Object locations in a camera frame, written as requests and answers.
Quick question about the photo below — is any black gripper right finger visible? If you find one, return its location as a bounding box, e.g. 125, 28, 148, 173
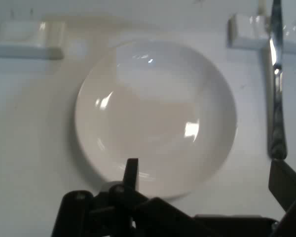
268, 158, 296, 237

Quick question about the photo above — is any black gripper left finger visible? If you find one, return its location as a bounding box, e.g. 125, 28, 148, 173
51, 158, 213, 237

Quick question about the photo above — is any silver table knife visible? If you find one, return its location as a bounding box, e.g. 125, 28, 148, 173
267, 0, 288, 160

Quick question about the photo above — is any round white plate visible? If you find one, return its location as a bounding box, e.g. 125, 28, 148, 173
75, 39, 238, 199

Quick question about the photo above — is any white ceramic cutlery rest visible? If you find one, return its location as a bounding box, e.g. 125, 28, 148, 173
0, 19, 66, 60
227, 13, 296, 54

